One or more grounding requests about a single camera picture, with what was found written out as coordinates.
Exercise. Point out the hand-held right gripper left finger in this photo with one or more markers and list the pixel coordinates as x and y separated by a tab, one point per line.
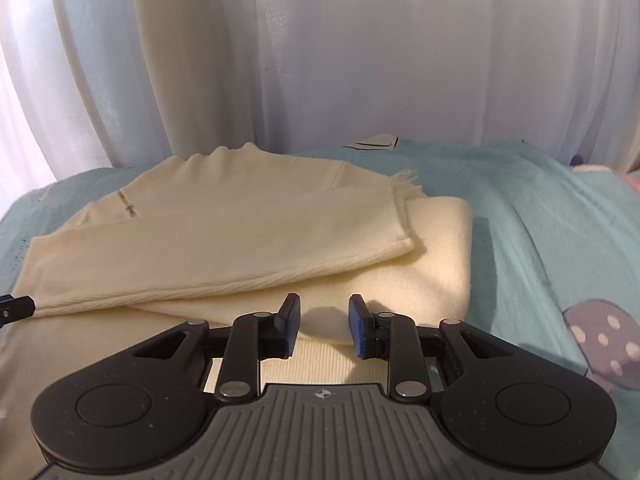
289	327

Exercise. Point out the cream knit sweater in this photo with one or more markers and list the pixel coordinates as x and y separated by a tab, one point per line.
210	240

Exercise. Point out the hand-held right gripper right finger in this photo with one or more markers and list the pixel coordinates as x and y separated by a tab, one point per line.
357	327

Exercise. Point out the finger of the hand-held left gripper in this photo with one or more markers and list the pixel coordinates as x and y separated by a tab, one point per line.
15	307

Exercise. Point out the white sheer curtain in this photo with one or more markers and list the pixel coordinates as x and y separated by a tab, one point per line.
320	55

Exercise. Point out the teal mushroom print bedsheet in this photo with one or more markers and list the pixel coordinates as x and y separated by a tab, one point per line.
530	240

